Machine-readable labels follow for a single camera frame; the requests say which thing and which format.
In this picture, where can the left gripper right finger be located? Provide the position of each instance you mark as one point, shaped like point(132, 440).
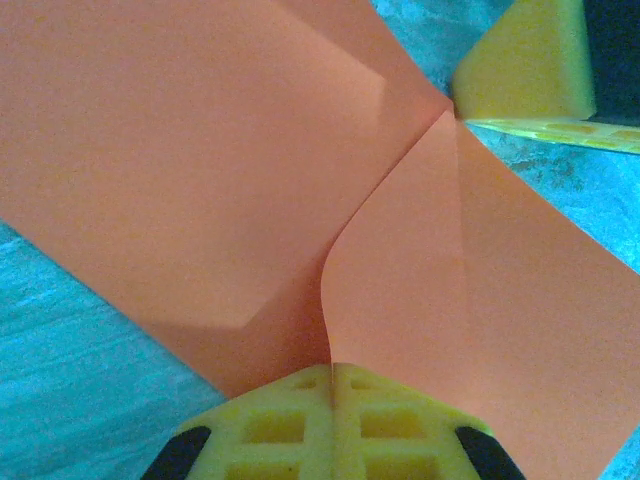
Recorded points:
point(400, 440)

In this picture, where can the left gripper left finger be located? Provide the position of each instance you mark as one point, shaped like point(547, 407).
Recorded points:
point(270, 440)

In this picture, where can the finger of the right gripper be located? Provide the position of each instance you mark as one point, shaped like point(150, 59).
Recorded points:
point(530, 65)
point(575, 132)

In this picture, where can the orange paper sheet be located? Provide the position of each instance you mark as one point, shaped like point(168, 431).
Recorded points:
point(200, 150)

